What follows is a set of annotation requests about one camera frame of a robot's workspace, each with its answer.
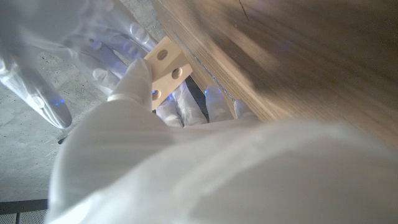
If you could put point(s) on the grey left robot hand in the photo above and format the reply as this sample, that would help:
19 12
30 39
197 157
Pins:
217 174

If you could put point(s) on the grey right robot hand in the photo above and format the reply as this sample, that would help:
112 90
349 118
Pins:
62 40

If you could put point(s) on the wooden block with holes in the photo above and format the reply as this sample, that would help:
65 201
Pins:
169 63

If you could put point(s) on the black backdrop stand pole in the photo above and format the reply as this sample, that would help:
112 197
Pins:
62 140

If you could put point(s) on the grey perforated panel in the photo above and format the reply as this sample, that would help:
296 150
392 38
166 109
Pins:
7 218
32 216

